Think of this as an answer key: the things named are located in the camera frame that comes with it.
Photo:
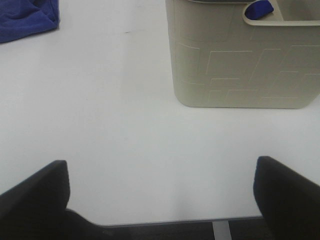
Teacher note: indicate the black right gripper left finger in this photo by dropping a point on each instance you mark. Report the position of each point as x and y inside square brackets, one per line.
[36, 209]

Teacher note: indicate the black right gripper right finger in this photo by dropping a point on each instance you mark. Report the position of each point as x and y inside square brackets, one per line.
[288, 202]

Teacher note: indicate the blue towel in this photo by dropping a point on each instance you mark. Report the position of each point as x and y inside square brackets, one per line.
[258, 9]
[23, 18]

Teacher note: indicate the beige plastic basket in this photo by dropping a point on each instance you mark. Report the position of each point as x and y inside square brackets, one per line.
[221, 58]

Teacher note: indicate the blue towel in basket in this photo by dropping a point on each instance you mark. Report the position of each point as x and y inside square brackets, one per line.
[258, 9]

